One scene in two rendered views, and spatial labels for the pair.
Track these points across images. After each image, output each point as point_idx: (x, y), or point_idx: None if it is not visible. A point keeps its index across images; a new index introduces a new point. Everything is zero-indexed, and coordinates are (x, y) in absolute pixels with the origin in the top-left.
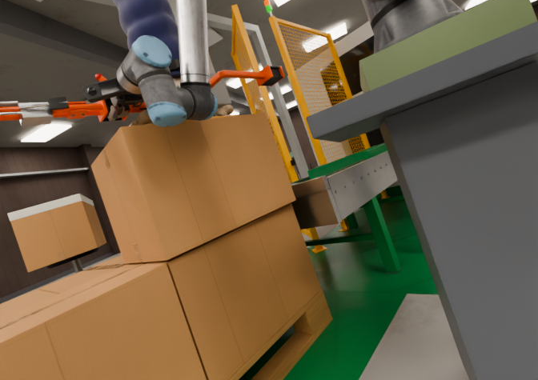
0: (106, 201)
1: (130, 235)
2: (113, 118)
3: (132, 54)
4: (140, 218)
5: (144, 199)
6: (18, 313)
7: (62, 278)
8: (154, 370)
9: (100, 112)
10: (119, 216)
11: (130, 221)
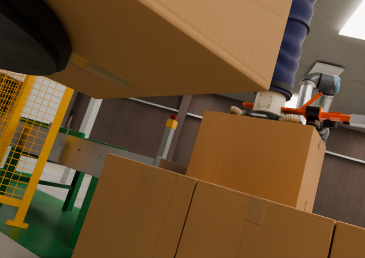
0: (309, 159)
1: (307, 194)
2: (317, 125)
3: (328, 132)
4: (313, 190)
5: (318, 183)
6: None
7: (295, 208)
8: None
9: (321, 115)
10: (309, 178)
11: (310, 187)
